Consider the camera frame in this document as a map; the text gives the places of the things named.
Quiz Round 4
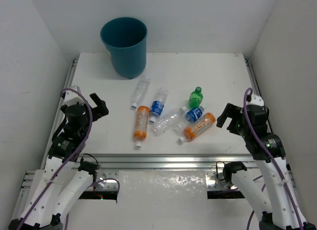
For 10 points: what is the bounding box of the teal plastic bin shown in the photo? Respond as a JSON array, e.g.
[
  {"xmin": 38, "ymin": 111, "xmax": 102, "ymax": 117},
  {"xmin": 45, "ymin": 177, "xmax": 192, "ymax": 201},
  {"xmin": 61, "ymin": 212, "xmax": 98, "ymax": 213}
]
[{"xmin": 100, "ymin": 17, "xmax": 148, "ymax": 79}]

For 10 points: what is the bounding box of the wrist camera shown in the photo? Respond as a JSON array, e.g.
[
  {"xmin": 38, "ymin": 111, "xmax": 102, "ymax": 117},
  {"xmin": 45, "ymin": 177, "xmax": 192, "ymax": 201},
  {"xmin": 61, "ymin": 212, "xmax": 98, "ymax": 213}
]
[
  {"xmin": 62, "ymin": 90, "xmax": 84, "ymax": 106},
  {"xmin": 246, "ymin": 94, "xmax": 264, "ymax": 107}
]

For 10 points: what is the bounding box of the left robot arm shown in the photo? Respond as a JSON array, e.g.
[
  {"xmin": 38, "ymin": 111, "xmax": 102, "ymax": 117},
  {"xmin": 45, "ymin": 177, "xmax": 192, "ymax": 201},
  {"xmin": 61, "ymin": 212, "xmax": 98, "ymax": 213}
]
[{"xmin": 8, "ymin": 89, "xmax": 109, "ymax": 230}]

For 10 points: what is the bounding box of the clear bottle white cap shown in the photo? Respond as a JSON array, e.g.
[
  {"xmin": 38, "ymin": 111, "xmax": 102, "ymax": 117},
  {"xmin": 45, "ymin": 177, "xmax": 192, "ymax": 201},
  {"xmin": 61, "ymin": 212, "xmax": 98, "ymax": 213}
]
[{"xmin": 152, "ymin": 106, "xmax": 187, "ymax": 137}]

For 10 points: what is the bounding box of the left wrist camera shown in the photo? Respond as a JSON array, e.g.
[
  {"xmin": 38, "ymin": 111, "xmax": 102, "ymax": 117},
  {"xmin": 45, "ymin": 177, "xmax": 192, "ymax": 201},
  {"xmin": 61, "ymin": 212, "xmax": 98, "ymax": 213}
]
[{"xmin": 62, "ymin": 90, "xmax": 84, "ymax": 106}]

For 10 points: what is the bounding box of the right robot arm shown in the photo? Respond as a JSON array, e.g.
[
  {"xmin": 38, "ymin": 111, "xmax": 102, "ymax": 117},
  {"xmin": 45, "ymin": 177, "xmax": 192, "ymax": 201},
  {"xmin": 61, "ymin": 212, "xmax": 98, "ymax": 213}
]
[{"xmin": 216, "ymin": 103, "xmax": 316, "ymax": 230}]

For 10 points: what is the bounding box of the aluminium front rail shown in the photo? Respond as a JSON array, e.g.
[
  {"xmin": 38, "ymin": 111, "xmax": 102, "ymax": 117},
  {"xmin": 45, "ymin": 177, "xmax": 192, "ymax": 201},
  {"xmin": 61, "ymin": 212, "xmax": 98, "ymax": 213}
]
[{"xmin": 84, "ymin": 154, "xmax": 257, "ymax": 170}]

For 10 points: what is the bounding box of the orange bottle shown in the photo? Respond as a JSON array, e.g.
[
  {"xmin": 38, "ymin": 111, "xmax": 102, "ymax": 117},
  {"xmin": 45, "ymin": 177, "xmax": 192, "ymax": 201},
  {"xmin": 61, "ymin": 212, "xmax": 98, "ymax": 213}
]
[
  {"xmin": 178, "ymin": 112, "xmax": 215, "ymax": 144},
  {"xmin": 133, "ymin": 106, "xmax": 150, "ymax": 149}
]

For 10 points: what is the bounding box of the clear bottle blue label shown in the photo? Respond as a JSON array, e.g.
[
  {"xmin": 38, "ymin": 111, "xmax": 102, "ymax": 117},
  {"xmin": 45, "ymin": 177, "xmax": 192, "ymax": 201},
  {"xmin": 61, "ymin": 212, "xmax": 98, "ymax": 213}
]
[{"xmin": 150, "ymin": 88, "xmax": 168, "ymax": 124}]

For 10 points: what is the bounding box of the clear bottle blue cap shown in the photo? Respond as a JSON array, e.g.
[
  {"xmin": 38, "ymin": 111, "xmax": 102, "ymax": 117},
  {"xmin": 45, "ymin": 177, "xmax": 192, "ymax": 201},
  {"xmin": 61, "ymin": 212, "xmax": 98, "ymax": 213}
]
[{"xmin": 131, "ymin": 75, "xmax": 151, "ymax": 109}]

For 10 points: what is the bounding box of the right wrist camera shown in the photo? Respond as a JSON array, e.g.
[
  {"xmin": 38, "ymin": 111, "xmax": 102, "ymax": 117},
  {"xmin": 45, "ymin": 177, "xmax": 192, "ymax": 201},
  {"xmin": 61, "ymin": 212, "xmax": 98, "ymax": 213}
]
[{"xmin": 246, "ymin": 94, "xmax": 264, "ymax": 107}]

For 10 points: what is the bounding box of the green plastic bottle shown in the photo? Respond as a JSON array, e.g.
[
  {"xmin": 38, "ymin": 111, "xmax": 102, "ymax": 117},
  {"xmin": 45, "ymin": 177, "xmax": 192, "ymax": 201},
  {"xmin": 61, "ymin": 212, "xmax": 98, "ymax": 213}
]
[{"xmin": 188, "ymin": 87, "xmax": 203, "ymax": 109}]

